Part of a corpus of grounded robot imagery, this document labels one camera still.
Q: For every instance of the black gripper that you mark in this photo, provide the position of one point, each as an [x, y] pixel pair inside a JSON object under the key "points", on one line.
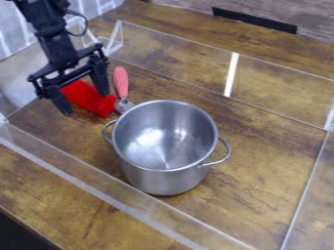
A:
{"points": [[69, 65]]}

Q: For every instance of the silver steel pot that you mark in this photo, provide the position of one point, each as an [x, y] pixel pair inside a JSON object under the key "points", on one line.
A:
{"points": [[164, 139]]}

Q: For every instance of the red rectangular block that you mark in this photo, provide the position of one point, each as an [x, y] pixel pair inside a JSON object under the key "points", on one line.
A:
{"points": [[83, 94]]}

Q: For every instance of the spatula with pink handle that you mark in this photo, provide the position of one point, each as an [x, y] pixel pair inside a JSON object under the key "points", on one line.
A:
{"points": [[122, 86]]}

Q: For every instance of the black strip on table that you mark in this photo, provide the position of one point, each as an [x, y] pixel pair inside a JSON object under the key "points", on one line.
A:
{"points": [[264, 22]]}

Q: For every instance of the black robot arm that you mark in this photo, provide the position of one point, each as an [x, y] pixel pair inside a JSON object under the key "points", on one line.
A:
{"points": [[45, 14]]}

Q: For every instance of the clear acrylic enclosure wall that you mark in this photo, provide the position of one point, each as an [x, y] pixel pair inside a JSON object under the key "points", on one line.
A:
{"points": [[266, 198]]}

